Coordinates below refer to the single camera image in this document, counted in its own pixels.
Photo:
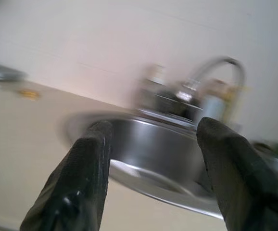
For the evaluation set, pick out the stainless steel double sink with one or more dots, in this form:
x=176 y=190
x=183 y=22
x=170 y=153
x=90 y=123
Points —
x=153 y=142

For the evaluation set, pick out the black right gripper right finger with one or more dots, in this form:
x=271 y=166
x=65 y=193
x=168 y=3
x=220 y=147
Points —
x=244 y=183

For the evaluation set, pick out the yellow bottle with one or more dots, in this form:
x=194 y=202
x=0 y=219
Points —
x=232 y=101

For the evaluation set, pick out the chrome kitchen faucet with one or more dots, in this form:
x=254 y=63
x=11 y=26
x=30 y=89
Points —
x=235 y=66

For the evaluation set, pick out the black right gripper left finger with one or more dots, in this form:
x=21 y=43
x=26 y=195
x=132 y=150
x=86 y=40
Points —
x=74 y=178

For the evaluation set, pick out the white plastic bottle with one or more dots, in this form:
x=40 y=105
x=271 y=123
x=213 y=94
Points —
x=213 y=108

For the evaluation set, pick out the small round brass lid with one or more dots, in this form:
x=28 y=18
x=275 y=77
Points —
x=28 y=94

